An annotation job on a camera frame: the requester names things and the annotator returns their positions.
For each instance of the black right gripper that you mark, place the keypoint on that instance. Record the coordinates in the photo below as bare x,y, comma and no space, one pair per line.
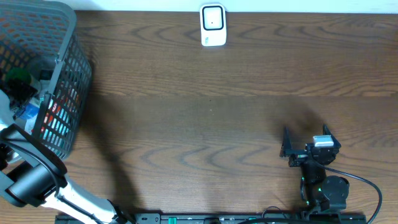
299,156

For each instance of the green lid white jar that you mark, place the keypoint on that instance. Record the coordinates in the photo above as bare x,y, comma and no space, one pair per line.
21,74

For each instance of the white blue labelled jar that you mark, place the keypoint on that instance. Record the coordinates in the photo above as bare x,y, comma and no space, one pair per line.
28,110

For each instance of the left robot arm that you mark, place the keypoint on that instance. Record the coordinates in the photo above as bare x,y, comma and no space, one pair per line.
42,181

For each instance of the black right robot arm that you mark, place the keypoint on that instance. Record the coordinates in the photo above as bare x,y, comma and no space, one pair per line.
323,194

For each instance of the white barcode scanner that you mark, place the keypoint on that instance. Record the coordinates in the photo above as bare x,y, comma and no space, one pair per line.
213,25

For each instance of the flat white red package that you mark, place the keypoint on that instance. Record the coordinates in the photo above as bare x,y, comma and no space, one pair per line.
59,120

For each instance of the grey plastic mesh basket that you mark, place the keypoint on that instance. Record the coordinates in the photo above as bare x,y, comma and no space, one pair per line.
40,37

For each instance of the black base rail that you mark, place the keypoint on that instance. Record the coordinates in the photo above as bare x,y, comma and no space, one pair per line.
155,218

